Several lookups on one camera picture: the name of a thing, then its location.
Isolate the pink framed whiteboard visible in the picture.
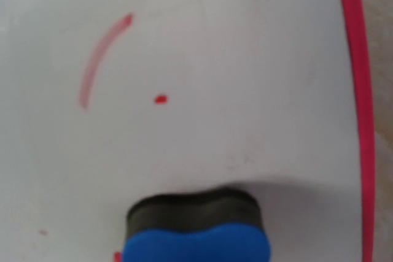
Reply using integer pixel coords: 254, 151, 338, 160
1, 0, 375, 261

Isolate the blue whiteboard eraser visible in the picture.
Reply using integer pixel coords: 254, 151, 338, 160
118, 187, 271, 262

